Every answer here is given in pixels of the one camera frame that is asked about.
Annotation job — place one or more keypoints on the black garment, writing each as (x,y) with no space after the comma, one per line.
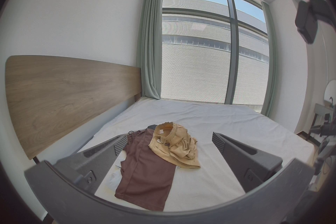
(151,127)

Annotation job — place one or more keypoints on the grey desk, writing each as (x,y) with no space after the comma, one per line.
(324,109)

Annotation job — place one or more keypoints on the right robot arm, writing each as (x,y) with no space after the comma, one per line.
(326,129)

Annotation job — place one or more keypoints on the window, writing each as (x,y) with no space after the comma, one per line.
(199,65)

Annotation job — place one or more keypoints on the white garment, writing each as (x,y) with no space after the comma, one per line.
(115,178)

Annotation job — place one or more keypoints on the brown shorts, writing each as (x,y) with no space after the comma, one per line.
(147,178)

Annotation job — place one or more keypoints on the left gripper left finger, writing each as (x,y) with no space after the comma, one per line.
(107,162)

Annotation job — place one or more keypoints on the tan shorts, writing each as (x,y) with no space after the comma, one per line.
(178,149)

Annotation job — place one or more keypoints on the bed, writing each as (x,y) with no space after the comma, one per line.
(223,118)

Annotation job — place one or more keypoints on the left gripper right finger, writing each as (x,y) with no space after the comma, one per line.
(241,167)

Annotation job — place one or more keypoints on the grey-green curtain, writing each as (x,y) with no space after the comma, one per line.
(151,47)
(270,65)

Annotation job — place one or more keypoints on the round white mirror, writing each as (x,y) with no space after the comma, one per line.
(330,91)

